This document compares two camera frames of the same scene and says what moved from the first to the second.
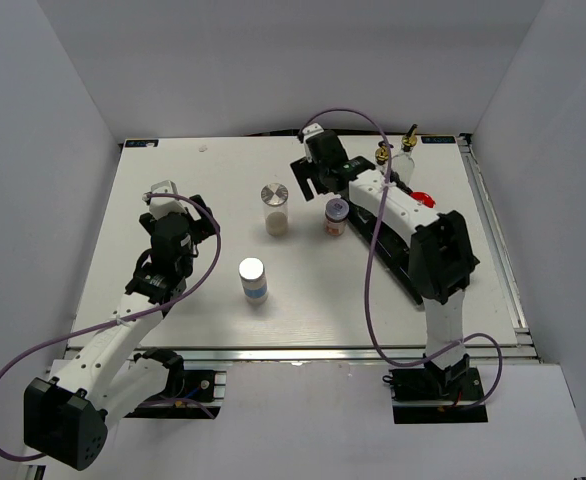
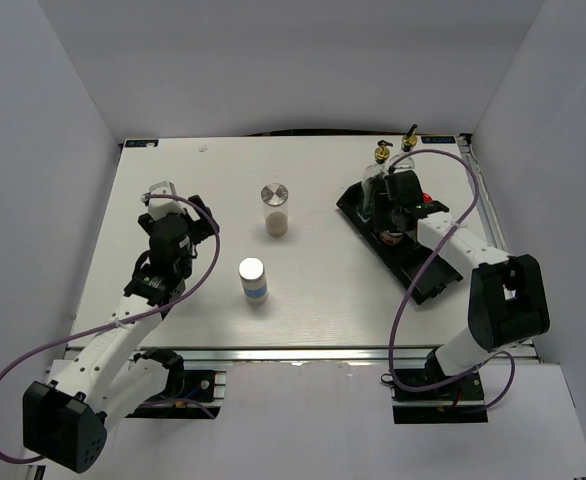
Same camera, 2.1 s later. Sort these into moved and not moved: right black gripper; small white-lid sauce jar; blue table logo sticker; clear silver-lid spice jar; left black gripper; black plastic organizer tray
Moved: right black gripper; small white-lid sauce jar
Not moved: black plastic organizer tray; blue table logo sticker; left black gripper; clear silver-lid spice jar
